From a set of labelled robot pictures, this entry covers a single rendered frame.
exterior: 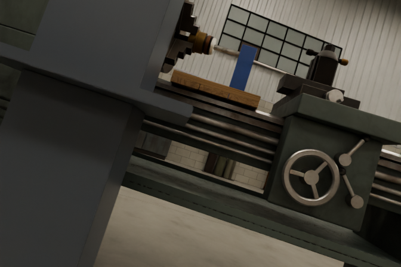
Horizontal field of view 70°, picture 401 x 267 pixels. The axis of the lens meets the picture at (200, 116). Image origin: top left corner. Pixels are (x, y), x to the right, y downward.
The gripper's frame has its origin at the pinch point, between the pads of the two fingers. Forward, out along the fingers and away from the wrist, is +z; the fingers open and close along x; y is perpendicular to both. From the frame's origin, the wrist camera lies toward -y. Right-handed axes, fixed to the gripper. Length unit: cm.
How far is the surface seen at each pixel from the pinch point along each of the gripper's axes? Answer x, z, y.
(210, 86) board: -13, 49, 22
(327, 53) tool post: -10, 23, 57
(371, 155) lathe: -18, 57, 73
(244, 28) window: 612, -400, -13
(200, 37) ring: -3.7, 26.7, 11.0
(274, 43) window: 638, -393, 81
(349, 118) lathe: -24, 51, 63
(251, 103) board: -13, 50, 36
